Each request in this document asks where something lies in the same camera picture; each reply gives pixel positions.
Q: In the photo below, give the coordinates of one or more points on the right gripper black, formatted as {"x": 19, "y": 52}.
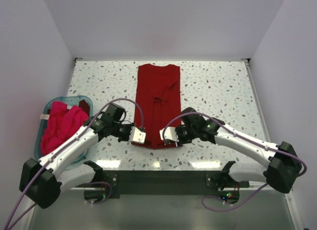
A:
{"x": 181, "y": 142}

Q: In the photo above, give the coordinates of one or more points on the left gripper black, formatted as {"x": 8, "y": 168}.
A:
{"x": 127, "y": 138}

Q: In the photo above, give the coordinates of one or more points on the dark red t-shirt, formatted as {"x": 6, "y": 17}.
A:
{"x": 158, "y": 95}

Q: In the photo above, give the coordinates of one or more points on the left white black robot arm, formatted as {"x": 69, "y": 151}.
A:
{"x": 45, "y": 179}

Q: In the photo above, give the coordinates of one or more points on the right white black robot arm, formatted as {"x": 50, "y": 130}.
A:
{"x": 276, "y": 165}

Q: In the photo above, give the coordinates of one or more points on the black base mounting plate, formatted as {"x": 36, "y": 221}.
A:
{"x": 103, "y": 190}

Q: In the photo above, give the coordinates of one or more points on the pink t-shirt in basket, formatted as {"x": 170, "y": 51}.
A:
{"x": 63, "y": 123}

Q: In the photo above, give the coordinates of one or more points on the teal plastic laundry basket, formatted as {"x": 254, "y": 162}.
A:
{"x": 70, "y": 101}

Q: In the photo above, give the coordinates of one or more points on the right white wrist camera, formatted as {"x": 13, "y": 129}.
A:
{"x": 168, "y": 135}

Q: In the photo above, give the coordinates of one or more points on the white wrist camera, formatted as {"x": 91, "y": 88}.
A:
{"x": 137, "y": 136}
{"x": 168, "y": 135}

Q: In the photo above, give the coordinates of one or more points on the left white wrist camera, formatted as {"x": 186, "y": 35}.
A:
{"x": 137, "y": 136}

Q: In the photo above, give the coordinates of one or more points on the aluminium frame rail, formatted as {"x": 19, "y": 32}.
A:
{"x": 211, "y": 179}

